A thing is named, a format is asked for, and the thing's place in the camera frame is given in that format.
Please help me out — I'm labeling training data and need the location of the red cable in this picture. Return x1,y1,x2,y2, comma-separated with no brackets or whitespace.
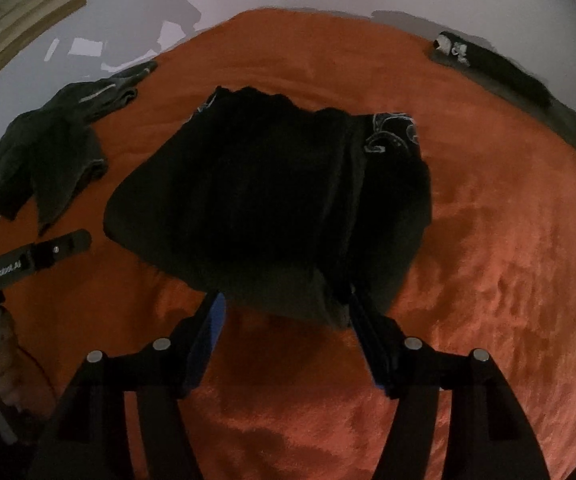
16,344,59,403

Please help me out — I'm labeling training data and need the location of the dark grey garment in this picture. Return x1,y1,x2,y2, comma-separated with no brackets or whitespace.
0,59,159,237

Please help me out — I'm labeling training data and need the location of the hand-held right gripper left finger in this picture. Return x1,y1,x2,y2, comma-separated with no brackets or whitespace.
28,291,227,480

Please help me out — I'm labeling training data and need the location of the orange fuzzy blanket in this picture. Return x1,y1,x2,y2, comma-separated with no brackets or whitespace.
0,7,576,480

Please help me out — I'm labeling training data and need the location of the black elongated bag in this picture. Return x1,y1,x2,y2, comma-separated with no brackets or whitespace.
430,31,553,109

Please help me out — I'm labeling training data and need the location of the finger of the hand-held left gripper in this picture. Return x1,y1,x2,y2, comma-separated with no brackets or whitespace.
32,228,92,272

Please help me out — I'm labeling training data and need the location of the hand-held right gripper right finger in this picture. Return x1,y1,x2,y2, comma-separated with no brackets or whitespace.
348,285,551,480

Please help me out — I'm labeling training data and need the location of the olive door frame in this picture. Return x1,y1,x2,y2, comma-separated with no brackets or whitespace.
0,0,89,108

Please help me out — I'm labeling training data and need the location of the black paisley print garment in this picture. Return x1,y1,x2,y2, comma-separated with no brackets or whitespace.
102,85,433,331

